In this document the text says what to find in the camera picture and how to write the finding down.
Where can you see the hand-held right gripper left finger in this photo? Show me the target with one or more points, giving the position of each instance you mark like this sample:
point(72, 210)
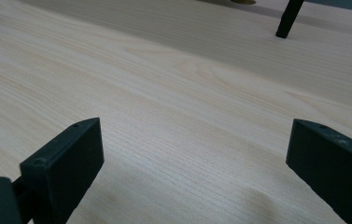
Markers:
point(64, 168)

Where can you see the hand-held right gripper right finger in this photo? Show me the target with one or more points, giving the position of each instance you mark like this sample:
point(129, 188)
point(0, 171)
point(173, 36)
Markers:
point(335, 168)

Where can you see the black metal stand leg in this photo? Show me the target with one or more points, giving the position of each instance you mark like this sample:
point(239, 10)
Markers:
point(288, 18)

